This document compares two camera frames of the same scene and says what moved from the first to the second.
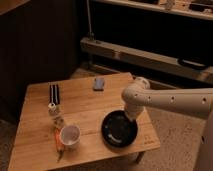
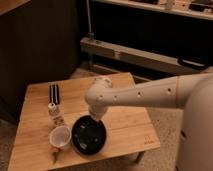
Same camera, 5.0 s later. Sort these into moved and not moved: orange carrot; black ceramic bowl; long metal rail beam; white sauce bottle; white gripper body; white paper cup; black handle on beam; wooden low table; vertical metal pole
Moved: black ceramic bowl; orange carrot; white paper cup; white gripper body
Not moved: wooden low table; black handle on beam; long metal rail beam; vertical metal pole; white sauce bottle
